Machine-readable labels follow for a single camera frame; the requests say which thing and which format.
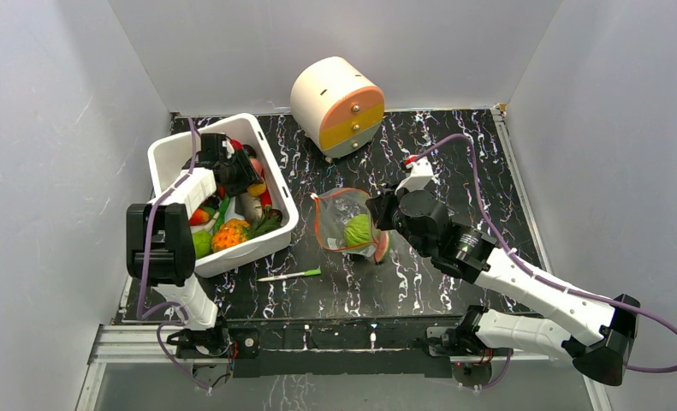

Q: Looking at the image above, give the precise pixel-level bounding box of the toy orange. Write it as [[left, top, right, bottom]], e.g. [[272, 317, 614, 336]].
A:
[[246, 181, 267, 198]]

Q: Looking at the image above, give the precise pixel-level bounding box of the toy watermelon slice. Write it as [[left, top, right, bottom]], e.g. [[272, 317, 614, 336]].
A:
[[371, 230, 391, 264]]

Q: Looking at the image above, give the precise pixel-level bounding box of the green toy cabbage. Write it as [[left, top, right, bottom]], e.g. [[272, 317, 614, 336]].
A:
[[343, 214, 373, 247]]

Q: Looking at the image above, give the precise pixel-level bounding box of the clear zip top bag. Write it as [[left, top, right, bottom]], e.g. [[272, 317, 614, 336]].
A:
[[310, 188, 379, 261]]

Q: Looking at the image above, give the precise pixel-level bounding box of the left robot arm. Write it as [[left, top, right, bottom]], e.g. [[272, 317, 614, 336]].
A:
[[126, 131, 258, 356]]

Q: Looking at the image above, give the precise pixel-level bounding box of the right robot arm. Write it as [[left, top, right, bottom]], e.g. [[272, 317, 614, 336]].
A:
[[366, 189, 640, 386]]

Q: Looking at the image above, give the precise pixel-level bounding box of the toy peach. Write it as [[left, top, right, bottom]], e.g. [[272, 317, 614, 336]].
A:
[[250, 158, 264, 178]]

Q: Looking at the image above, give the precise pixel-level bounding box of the red toy apple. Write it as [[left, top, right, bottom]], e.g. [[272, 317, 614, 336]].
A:
[[230, 140, 243, 151]]

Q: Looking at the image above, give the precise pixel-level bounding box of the red toy chili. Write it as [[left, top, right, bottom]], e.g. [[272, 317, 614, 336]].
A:
[[259, 189, 273, 211]]

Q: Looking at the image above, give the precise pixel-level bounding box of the toy strawberry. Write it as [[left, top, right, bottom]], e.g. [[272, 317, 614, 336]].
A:
[[188, 207, 216, 227]]

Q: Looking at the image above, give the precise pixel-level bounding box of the toy pineapple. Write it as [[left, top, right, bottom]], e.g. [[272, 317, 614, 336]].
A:
[[211, 211, 282, 253]]

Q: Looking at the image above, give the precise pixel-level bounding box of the white plastic bin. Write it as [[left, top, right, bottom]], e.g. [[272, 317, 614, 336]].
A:
[[146, 112, 300, 279]]

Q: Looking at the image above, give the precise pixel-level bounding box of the green toy lime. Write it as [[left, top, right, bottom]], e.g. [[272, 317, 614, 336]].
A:
[[192, 230, 212, 259]]

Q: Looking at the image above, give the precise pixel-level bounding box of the round mini drawer cabinet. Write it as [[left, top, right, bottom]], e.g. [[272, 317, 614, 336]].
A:
[[290, 57, 385, 162]]

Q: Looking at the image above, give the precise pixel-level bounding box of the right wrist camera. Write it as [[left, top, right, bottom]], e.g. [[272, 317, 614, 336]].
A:
[[397, 156, 434, 192]]

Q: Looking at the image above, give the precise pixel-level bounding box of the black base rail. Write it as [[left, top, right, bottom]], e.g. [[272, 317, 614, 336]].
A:
[[227, 315, 460, 378]]

